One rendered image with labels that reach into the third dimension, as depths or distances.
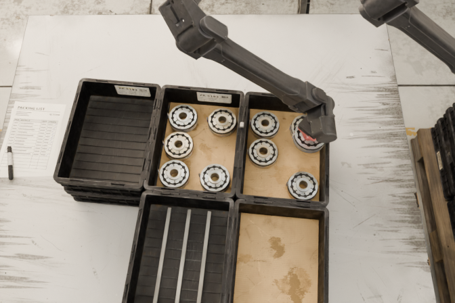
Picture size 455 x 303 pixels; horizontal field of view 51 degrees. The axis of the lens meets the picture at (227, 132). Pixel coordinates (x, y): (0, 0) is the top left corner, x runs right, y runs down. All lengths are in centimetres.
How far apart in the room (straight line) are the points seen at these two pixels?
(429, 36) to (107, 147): 112
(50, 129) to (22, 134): 11
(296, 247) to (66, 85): 114
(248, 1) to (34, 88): 158
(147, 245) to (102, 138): 43
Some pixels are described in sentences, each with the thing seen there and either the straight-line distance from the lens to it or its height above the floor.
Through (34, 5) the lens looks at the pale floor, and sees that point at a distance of 340.
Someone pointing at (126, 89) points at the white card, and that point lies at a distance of 178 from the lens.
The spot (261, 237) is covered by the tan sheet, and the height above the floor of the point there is 83.
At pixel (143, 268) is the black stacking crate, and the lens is 161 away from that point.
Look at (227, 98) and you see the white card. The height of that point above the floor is 89.
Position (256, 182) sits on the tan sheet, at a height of 83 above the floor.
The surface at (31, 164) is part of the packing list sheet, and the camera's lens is 197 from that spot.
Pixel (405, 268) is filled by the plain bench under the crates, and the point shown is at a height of 70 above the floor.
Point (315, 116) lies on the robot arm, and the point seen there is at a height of 124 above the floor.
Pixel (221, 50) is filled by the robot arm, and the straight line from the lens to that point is 110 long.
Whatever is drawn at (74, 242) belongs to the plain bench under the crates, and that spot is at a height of 70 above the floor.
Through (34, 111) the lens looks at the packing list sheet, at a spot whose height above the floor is 70.
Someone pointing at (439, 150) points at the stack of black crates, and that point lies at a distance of 261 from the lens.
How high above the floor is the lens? 239
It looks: 64 degrees down
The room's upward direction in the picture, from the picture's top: 1 degrees counter-clockwise
